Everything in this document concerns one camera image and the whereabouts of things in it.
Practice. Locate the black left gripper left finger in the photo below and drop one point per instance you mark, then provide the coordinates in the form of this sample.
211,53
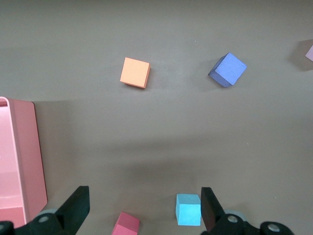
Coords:
73,210

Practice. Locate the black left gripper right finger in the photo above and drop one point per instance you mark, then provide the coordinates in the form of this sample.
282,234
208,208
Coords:
210,210

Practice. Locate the light blue foam block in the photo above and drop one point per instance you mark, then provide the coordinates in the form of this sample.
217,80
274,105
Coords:
188,213

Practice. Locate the red foam block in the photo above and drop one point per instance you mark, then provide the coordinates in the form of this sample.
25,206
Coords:
126,226

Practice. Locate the pink plastic bin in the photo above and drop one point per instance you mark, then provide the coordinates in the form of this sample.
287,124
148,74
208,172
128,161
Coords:
24,147

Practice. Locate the brown table cover sheet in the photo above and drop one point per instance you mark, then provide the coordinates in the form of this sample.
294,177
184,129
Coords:
156,137

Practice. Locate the purple foam block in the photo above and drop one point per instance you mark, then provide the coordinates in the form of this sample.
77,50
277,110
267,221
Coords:
228,68

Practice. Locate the orange foam block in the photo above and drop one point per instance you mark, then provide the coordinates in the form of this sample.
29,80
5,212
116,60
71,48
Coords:
134,72

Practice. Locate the pink foam block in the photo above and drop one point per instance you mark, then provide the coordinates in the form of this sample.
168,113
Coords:
310,54

